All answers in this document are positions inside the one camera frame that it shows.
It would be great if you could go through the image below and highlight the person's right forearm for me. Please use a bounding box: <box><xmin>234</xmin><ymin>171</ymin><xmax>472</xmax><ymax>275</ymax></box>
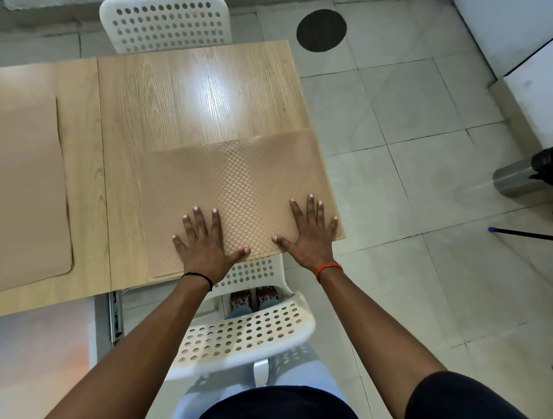
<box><xmin>319</xmin><ymin>268</ymin><xmax>448</xmax><ymax>419</ymax></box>

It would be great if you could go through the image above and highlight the white cabinet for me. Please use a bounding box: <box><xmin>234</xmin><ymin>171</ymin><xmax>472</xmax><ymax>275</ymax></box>
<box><xmin>451</xmin><ymin>0</ymin><xmax>553</xmax><ymax>150</ymax></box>

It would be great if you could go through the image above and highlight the metal drawer rail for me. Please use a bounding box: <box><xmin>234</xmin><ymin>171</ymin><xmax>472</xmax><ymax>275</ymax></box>
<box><xmin>107</xmin><ymin>290</ymin><xmax>124</xmax><ymax>344</ymax></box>

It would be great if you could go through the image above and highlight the person's left hand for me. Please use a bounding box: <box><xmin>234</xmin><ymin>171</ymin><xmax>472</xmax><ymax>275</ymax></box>
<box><xmin>172</xmin><ymin>207</ymin><xmax>251</xmax><ymax>284</ymax></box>

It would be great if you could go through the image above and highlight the black wristband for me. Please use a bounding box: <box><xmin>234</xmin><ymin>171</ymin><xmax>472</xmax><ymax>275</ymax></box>
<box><xmin>180</xmin><ymin>272</ymin><xmax>215</xmax><ymax>292</ymax></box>

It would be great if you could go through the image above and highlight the steel cylinder container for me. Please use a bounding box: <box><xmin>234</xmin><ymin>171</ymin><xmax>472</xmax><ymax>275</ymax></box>
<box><xmin>492</xmin><ymin>157</ymin><xmax>550</xmax><ymax>199</ymax></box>

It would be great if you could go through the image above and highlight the person's right hand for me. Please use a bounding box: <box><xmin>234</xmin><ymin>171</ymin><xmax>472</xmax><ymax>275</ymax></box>
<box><xmin>271</xmin><ymin>194</ymin><xmax>343</xmax><ymax>272</ymax></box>

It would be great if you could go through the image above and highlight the black shirt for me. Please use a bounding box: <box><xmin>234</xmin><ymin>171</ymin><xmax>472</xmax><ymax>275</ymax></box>
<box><xmin>200</xmin><ymin>370</ymin><xmax>530</xmax><ymax>419</ymax></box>

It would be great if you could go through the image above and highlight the person's left forearm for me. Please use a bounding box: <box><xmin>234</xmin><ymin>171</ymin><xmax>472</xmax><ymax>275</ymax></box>
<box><xmin>43</xmin><ymin>278</ymin><xmax>212</xmax><ymax>419</ymax></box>

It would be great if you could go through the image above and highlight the orange wristband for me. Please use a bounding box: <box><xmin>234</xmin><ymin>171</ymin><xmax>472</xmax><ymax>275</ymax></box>
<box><xmin>316</xmin><ymin>262</ymin><xmax>344</xmax><ymax>282</ymax></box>

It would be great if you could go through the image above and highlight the beige checkered placemat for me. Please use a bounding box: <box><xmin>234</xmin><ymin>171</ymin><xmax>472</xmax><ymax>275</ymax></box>
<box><xmin>133</xmin><ymin>128</ymin><xmax>346</xmax><ymax>279</ymax></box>

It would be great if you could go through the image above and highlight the black rod with blue tip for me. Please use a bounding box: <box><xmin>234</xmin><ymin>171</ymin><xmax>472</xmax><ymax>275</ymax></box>
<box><xmin>488</xmin><ymin>226</ymin><xmax>553</xmax><ymax>242</ymax></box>

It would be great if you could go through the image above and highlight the black object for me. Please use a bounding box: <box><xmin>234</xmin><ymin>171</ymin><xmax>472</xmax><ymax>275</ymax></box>
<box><xmin>530</xmin><ymin>147</ymin><xmax>553</xmax><ymax>187</ymax></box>

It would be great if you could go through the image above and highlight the white perforated chair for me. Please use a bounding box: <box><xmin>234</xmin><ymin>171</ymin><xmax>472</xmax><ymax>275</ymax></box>
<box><xmin>99</xmin><ymin>0</ymin><xmax>232</xmax><ymax>54</ymax></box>
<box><xmin>163</xmin><ymin>255</ymin><xmax>316</xmax><ymax>388</ymax></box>

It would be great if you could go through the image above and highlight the black round floor sticker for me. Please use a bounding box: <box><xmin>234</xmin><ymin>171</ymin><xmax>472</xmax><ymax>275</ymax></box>
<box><xmin>296</xmin><ymin>9</ymin><xmax>348</xmax><ymax>54</ymax></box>

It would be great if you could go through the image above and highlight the beige plain placemat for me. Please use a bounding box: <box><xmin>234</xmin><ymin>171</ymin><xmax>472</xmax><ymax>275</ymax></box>
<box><xmin>0</xmin><ymin>92</ymin><xmax>74</xmax><ymax>293</ymax></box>

